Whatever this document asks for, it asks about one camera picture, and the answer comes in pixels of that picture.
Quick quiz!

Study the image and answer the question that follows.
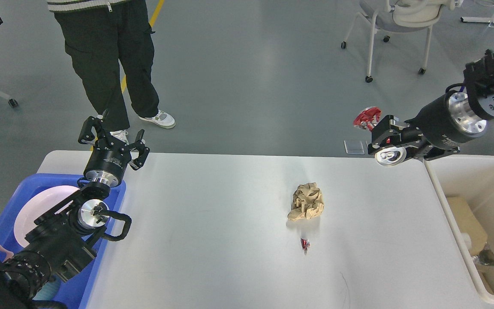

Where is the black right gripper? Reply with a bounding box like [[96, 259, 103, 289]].
[[368, 91, 488, 161]]

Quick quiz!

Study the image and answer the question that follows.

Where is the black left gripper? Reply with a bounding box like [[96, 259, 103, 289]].
[[78, 111, 150, 188]]

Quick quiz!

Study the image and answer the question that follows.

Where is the crushed red soda can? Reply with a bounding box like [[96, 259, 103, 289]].
[[353, 107, 407, 167]]

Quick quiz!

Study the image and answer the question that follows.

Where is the pink plate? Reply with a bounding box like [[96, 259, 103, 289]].
[[13, 185, 79, 248]]

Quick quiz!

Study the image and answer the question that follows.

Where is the brown paper bag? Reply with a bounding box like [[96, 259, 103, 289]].
[[446, 196, 488, 256]]

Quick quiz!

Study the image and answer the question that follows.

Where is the brown paper ball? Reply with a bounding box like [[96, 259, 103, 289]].
[[287, 182, 324, 221]]

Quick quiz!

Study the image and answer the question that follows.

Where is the white paper cup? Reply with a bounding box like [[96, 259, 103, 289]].
[[461, 232, 474, 256]]

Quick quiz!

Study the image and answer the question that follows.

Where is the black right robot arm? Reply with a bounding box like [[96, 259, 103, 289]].
[[368, 50, 494, 167]]

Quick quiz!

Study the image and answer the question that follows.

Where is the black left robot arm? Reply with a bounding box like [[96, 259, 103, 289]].
[[0, 116, 150, 309]]

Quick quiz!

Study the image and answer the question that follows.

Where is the left floor socket plate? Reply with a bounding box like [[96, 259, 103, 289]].
[[343, 139, 366, 155]]

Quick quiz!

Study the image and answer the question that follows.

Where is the person in black trousers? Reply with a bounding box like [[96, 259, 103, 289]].
[[47, 0, 176, 142]]

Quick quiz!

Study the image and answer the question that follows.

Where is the white chair grey seat right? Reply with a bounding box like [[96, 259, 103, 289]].
[[340, 0, 463, 83]]

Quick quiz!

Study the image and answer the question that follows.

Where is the small red can fragment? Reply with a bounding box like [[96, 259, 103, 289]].
[[300, 238, 310, 255]]

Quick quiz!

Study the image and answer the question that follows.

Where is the blue plastic tray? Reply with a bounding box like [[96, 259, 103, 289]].
[[0, 173, 125, 309]]

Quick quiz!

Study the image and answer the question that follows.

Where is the white stand base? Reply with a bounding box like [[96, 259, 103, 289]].
[[461, 0, 494, 24]]

